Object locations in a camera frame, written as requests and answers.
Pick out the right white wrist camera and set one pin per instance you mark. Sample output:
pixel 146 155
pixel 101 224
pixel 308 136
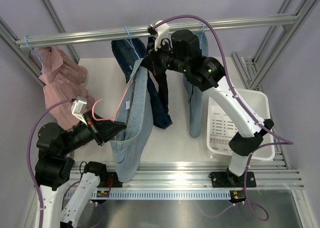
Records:
pixel 159 30

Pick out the blue hanger of pink dress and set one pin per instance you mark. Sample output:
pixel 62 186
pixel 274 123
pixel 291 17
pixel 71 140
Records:
pixel 38 56

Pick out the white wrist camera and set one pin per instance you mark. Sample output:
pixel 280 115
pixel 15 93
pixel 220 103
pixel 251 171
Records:
pixel 78 108
pixel 159 30

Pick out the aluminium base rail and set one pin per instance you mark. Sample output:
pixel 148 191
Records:
pixel 273 176

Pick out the white plastic basket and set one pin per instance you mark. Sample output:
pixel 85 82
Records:
pixel 221 128

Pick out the aluminium hanging rail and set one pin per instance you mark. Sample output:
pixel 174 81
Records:
pixel 141 31

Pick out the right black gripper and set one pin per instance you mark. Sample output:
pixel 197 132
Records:
pixel 151 61

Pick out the aluminium frame right post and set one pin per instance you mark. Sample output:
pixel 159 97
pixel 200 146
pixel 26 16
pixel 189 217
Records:
pixel 252 71

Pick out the light blue denim skirt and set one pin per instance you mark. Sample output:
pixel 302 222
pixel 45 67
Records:
pixel 135 112

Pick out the pink wire hanger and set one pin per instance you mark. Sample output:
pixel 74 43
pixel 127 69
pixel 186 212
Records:
pixel 108 106

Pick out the pink ruffled dress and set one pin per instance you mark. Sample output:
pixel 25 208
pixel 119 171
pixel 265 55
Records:
pixel 63 78

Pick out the light blue wire hanger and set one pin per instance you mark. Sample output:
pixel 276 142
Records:
pixel 130 41

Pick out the black garment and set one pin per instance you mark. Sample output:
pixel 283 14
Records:
pixel 161 78

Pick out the aluminium frame left post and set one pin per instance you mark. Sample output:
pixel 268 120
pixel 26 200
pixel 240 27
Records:
pixel 20 21

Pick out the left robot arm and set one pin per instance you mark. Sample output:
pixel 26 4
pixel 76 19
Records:
pixel 54 166

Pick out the pale blue denim garment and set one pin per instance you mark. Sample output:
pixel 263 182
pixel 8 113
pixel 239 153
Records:
pixel 195 96

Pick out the dark blue denim skirt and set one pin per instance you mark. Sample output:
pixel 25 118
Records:
pixel 127 60

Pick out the white slotted cable duct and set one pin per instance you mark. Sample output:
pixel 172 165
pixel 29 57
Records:
pixel 161 195

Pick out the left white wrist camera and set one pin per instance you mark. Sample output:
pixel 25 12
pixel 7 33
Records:
pixel 78 108

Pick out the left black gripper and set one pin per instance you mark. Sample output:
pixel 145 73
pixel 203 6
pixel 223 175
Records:
pixel 103 130

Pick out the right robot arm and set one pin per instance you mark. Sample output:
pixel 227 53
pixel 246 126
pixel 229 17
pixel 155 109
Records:
pixel 183 53

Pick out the aluminium frame post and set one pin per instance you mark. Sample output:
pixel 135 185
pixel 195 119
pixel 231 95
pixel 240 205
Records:
pixel 252 71
pixel 20 21

